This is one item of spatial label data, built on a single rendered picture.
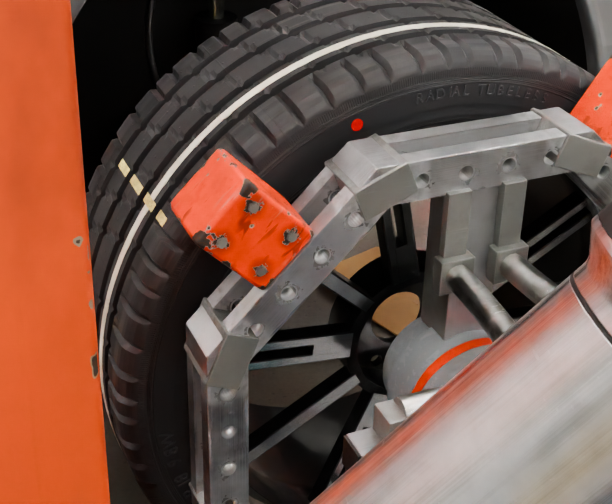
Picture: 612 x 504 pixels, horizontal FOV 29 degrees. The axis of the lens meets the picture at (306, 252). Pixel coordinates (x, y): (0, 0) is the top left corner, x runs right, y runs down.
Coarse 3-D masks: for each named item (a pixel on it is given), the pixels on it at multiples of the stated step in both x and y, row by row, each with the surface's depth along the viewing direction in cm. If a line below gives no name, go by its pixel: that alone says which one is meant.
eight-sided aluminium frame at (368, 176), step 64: (448, 128) 110; (512, 128) 112; (576, 128) 111; (320, 192) 107; (384, 192) 104; (320, 256) 106; (192, 320) 110; (256, 320) 106; (192, 384) 112; (192, 448) 117
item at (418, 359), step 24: (408, 336) 121; (432, 336) 118; (456, 336) 117; (480, 336) 117; (384, 360) 123; (408, 360) 118; (432, 360) 116; (456, 360) 114; (384, 384) 124; (408, 384) 117; (432, 384) 114
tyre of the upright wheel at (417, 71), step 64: (320, 0) 124; (384, 0) 123; (448, 0) 128; (192, 64) 122; (256, 64) 116; (320, 64) 113; (384, 64) 110; (448, 64) 111; (512, 64) 114; (128, 128) 123; (192, 128) 115; (256, 128) 109; (320, 128) 109; (384, 128) 112; (128, 192) 118; (128, 256) 114; (192, 256) 110; (128, 320) 112; (128, 384) 115; (128, 448) 119
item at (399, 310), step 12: (372, 252) 307; (348, 264) 301; (360, 264) 302; (348, 276) 297; (396, 300) 291; (408, 300) 291; (384, 312) 286; (396, 312) 286; (408, 312) 286; (384, 324) 282; (396, 324) 282; (408, 324) 282
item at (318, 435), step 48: (528, 192) 145; (576, 192) 130; (384, 240) 121; (528, 240) 129; (576, 240) 138; (336, 288) 121; (384, 288) 124; (288, 336) 123; (336, 336) 124; (336, 384) 128; (288, 432) 128; (336, 432) 152; (288, 480) 138
